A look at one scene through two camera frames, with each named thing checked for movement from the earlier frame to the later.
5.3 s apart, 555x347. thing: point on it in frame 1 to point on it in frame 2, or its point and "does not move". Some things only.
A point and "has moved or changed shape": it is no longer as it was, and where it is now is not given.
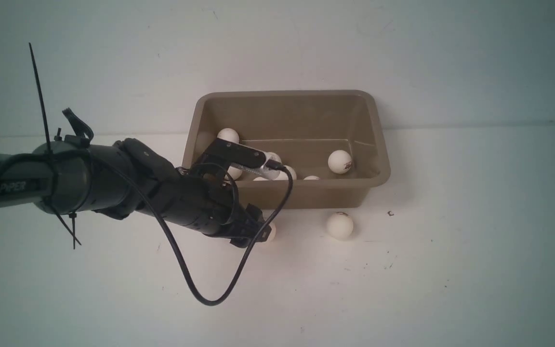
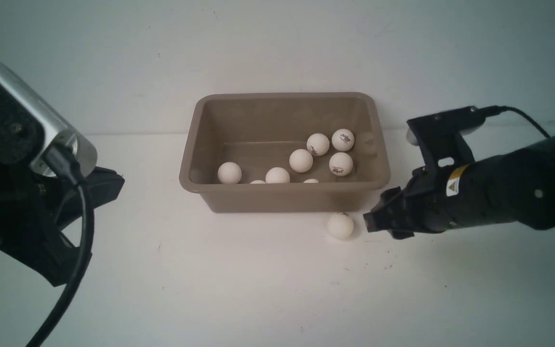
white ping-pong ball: x=271 y=156 to x=318 y=144
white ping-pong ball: x=283 y=176 to x=300 y=160
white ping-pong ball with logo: x=339 y=226 does not move
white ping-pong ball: x=235 y=173 has moved or changed shape
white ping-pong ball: x=229 y=134 to x=229 y=173
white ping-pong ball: x=339 y=161 does not move
